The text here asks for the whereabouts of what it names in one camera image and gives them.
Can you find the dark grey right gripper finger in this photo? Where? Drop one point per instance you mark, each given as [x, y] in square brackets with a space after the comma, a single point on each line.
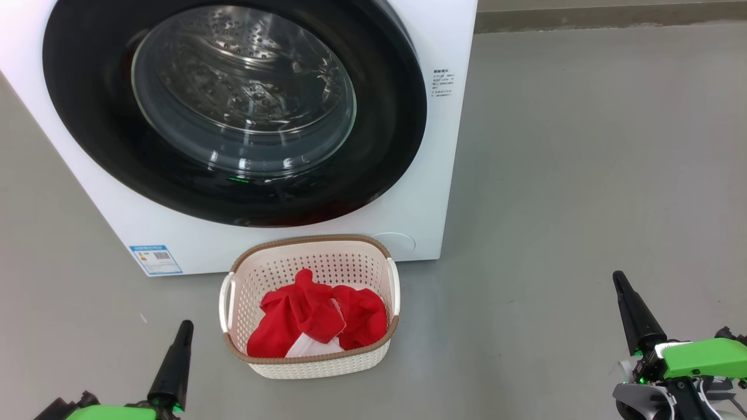
[639, 326]

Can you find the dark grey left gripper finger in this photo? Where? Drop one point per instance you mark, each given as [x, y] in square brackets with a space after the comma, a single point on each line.
[172, 373]

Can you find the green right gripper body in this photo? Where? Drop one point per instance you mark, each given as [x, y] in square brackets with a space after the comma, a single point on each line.
[700, 359]

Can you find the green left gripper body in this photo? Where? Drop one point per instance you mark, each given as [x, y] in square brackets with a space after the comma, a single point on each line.
[117, 413]

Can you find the red and white garment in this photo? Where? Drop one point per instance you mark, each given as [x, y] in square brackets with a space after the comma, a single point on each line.
[303, 315]

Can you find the round dark washer door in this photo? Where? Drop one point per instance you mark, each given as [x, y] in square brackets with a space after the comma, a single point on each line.
[87, 116]

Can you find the cream perforated laundry basket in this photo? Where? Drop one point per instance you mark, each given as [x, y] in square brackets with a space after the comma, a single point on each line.
[350, 262]

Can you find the white front-load washing machine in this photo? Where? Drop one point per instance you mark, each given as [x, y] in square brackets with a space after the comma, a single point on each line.
[443, 175]

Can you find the blue energy label sticker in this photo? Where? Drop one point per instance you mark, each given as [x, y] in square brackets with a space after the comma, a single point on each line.
[156, 260]

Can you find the round drain filter cover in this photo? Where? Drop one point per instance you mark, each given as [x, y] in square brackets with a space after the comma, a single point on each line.
[394, 244]

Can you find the steel perforated washer drum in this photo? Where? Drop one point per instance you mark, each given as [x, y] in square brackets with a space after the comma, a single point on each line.
[245, 76]

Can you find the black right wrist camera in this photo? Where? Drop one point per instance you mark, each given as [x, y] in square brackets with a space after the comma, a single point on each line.
[732, 336]

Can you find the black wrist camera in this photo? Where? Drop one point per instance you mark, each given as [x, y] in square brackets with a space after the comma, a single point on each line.
[58, 411]
[732, 336]

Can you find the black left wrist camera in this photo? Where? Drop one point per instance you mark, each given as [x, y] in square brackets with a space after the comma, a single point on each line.
[58, 411]

